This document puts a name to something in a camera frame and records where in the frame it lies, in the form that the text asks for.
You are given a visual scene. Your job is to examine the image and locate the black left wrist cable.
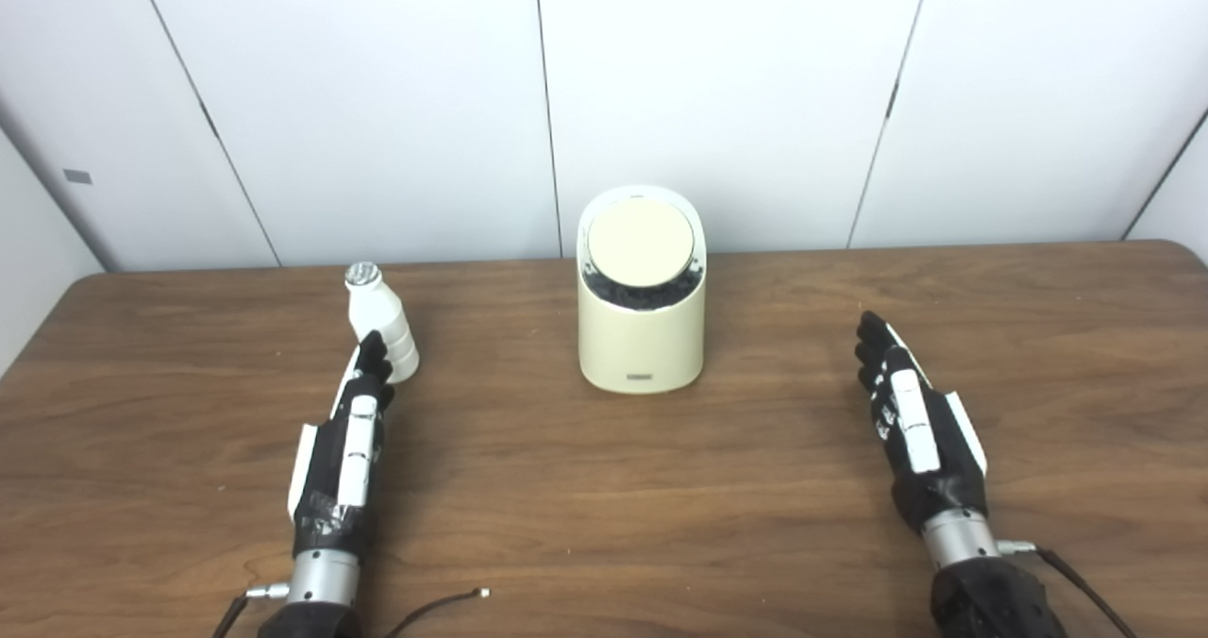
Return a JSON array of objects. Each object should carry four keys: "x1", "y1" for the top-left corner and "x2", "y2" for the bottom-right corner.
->
[{"x1": 212, "y1": 583, "x2": 289, "y2": 638}]

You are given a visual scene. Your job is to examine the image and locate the black bin liner bag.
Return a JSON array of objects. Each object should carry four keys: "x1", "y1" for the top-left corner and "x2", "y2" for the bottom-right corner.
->
[{"x1": 581, "y1": 251, "x2": 706, "y2": 311}]

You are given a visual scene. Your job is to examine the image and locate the small white plastic bottle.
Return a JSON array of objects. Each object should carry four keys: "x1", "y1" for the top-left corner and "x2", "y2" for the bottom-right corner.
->
[{"x1": 344, "y1": 262, "x2": 421, "y2": 384}]

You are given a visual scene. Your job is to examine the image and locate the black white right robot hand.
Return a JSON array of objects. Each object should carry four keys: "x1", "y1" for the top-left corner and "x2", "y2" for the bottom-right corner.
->
[{"x1": 854, "y1": 311, "x2": 990, "y2": 535}]

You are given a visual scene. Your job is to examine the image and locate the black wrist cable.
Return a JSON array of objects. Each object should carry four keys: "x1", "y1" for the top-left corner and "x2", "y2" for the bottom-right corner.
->
[
  {"x1": 212, "y1": 583, "x2": 289, "y2": 638},
  {"x1": 998, "y1": 540, "x2": 1138, "y2": 638}
]

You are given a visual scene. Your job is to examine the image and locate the thin loose black cable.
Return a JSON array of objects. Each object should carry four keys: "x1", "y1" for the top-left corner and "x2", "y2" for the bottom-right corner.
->
[{"x1": 382, "y1": 588, "x2": 491, "y2": 638}]

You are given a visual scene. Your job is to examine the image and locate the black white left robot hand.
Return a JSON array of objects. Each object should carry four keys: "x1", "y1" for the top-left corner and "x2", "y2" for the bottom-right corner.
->
[{"x1": 287, "y1": 329, "x2": 397, "y2": 559}]

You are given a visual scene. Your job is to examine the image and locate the cream round bin lid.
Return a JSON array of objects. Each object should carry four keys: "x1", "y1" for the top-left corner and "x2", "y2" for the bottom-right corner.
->
[{"x1": 587, "y1": 198, "x2": 696, "y2": 289}]

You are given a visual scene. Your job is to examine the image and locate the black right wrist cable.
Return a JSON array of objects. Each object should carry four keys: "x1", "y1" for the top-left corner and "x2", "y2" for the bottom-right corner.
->
[{"x1": 998, "y1": 540, "x2": 1138, "y2": 638}]

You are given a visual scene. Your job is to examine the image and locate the cream-colored round bin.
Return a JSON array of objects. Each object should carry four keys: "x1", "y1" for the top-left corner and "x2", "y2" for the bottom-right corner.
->
[{"x1": 577, "y1": 185, "x2": 708, "y2": 395}]

